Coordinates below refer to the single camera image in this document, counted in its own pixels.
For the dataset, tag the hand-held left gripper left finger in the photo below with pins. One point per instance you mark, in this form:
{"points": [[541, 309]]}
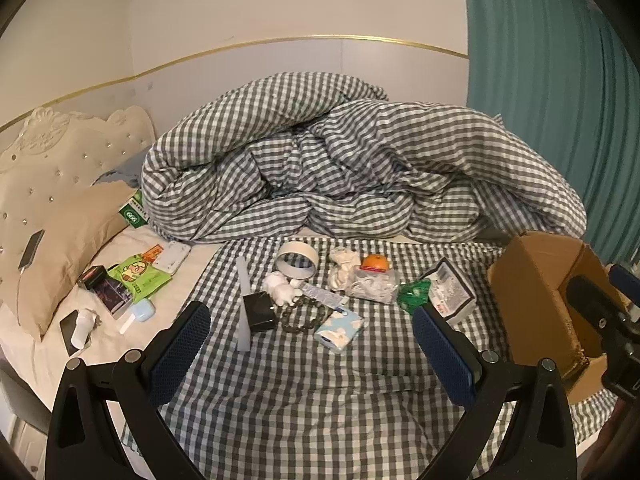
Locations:
{"points": [[180, 350]]}

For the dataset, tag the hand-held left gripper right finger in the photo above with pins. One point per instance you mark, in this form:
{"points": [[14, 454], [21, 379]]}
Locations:
{"points": [[445, 355]]}

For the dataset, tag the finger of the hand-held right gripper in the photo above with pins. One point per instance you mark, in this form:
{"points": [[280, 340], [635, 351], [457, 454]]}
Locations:
{"points": [[590, 296], [625, 276]]}

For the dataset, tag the cardboard box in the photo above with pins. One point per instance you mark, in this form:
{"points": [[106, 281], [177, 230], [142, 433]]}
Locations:
{"points": [[535, 290]]}

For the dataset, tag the orange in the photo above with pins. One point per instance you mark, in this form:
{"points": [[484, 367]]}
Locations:
{"points": [[375, 263]]}

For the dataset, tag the white animal toy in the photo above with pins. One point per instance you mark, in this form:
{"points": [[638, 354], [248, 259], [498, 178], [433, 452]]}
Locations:
{"points": [[281, 287]]}

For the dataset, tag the small white tube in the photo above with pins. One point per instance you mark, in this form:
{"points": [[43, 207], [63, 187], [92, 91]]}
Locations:
{"points": [[125, 322]]}

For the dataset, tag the black and white packet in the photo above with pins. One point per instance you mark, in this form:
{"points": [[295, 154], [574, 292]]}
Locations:
{"points": [[450, 290]]}

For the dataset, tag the green foil packet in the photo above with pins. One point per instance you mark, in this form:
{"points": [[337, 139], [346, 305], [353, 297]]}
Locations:
{"points": [[414, 296]]}

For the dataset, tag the translucent white stick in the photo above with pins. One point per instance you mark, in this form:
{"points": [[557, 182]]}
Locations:
{"points": [[244, 305]]}

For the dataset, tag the dark purple packet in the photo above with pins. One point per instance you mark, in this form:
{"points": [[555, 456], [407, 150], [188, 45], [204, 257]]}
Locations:
{"points": [[114, 297]]}

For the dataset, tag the green cartoon snack packet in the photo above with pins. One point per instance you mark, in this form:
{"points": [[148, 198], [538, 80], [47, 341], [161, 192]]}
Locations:
{"points": [[137, 275]]}

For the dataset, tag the black charger cube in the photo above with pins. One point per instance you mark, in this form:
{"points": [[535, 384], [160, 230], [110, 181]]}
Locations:
{"points": [[259, 311]]}

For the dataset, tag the white flat device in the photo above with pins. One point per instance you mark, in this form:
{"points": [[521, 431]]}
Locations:
{"points": [[171, 257]]}

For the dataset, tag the white bottle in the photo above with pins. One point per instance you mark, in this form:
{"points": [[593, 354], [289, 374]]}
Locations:
{"points": [[84, 325]]}

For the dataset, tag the orange packet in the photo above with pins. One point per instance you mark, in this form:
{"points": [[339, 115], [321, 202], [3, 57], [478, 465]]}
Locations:
{"points": [[151, 252]]}

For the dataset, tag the blue and white tissue packet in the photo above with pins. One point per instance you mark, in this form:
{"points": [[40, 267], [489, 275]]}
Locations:
{"points": [[340, 331]]}

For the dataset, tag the black phone with tissue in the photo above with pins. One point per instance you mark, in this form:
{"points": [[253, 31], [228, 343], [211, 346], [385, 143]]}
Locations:
{"points": [[69, 327]]}

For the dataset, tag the black box with red label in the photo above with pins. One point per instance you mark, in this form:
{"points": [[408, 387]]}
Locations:
{"points": [[92, 277]]}

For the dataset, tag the cream mattress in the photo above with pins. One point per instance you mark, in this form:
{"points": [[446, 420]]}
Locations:
{"points": [[55, 375]]}

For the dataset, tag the white sachet strip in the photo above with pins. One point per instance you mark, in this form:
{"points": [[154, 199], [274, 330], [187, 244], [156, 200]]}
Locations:
{"points": [[322, 293]]}

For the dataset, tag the grey checked bed sheet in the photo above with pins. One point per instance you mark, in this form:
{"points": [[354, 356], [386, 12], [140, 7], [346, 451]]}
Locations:
{"points": [[310, 410]]}

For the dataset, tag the green and white box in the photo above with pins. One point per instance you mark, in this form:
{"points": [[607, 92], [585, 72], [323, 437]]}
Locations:
{"points": [[134, 212]]}

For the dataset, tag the beige pillow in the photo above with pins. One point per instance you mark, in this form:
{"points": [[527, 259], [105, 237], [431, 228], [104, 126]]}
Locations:
{"points": [[75, 240]]}

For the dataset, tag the white tape roll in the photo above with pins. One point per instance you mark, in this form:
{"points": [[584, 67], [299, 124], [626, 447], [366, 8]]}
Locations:
{"points": [[297, 252]]}

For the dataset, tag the grey smartphone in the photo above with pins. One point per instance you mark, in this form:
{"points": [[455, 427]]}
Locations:
{"points": [[31, 250]]}

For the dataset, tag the white bedside cabinet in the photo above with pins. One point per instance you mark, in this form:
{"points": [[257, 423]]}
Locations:
{"points": [[20, 440]]}

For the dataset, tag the teal curtain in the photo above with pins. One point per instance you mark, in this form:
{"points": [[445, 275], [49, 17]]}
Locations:
{"points": [[550, 85]]}

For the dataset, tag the grey checked duvet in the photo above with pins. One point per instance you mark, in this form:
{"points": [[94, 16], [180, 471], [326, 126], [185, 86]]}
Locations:
{"points": [[350, 160]]}

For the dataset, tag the cream tufted headboard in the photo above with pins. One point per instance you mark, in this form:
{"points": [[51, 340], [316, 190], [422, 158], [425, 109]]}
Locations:
{"points": [[50, 160]]}

